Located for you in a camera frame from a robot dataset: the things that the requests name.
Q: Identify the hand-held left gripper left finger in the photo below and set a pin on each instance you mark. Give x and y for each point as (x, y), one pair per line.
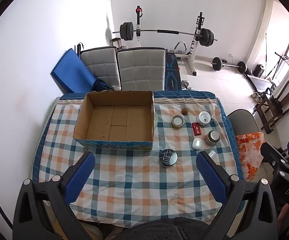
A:
(80, 177)

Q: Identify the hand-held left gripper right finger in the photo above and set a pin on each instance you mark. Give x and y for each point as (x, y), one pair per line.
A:
(210, 177)

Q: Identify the small red case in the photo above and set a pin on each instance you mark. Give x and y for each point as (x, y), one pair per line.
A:
(197, 129)

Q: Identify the cardboard box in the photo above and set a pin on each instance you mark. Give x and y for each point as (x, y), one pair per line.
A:
(119, 122)

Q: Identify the brown walnut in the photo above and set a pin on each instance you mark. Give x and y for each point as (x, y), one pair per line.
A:
(185, 111)

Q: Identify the person's right hand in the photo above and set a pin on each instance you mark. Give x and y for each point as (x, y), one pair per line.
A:
(283, 217)

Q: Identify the small white bottle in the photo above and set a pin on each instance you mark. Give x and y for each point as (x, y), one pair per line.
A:
(212, 153)

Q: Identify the orange and white patterned cloth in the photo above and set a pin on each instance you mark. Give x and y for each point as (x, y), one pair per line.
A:
(250, 152)

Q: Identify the small white square device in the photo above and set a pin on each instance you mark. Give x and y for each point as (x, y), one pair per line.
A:
(197, 144)

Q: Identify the perforated metal canister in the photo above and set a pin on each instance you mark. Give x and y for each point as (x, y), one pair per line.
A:
(212, 138)

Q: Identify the black round tin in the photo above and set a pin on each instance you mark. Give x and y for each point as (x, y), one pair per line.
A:
(168, 157)

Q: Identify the grey round chair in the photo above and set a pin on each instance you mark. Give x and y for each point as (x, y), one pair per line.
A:
(242, 121)

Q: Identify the dark brown wooden chair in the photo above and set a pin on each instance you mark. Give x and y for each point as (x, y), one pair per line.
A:
(282, 100)

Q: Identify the checkered tablecloth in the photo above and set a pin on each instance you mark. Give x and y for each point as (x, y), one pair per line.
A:
(134, 180)

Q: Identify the white round jar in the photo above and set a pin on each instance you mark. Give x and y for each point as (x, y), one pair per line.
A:
(204, 118)

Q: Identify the brown tape roll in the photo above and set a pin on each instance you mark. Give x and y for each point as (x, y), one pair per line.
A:
(177, 121)

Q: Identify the white slipper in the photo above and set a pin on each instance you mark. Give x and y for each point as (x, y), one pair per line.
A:
(256, 96)

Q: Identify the dark grey fleece clothing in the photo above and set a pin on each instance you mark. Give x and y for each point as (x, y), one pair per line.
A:
(162, 230)

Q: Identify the small black speaker box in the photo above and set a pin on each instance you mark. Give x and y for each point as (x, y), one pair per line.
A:
(259, 70)

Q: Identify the small chrome dumbbell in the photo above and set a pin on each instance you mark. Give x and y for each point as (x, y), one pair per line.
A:
(187, 85)

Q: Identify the short barbell with black plates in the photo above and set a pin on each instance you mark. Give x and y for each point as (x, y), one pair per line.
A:
(228, 65)

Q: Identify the folded blue mat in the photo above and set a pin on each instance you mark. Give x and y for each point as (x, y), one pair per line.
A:
(72, 71)

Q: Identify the black and blue weight bench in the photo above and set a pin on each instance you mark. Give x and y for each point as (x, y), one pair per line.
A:
(172, 72)

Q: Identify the grey padded chair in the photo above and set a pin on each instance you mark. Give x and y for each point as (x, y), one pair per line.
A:
(140, 68)
(100, 65)

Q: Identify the white bench press rack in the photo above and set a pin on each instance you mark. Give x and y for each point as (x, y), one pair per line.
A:
(193, 52)

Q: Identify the small wooden stool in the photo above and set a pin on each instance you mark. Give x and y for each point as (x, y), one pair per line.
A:
(116, 42)

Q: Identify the long barbell with black plates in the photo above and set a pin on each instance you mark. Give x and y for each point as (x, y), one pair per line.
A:
(164, 32)

